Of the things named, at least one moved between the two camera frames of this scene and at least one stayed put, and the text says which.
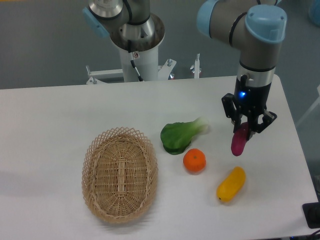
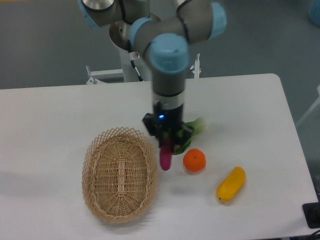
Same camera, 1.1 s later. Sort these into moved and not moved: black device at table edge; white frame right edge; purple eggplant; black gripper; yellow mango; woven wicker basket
Moved: black gripper; purple eggplant
Not moved: white frame right edge; black device at table edge; woven wicker basket; yellow mango
